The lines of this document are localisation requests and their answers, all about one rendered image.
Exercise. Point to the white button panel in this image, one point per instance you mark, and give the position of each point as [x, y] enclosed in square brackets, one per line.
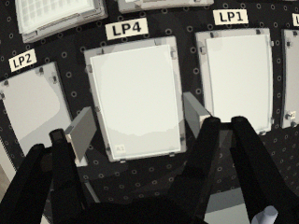
[226, 207]

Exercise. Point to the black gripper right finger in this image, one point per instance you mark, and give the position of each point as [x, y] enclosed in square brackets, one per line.
[267, 198]

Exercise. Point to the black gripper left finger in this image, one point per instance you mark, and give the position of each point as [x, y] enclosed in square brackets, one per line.
[25, 198]

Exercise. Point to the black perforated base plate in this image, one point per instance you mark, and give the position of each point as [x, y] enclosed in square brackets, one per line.
[149, 178]

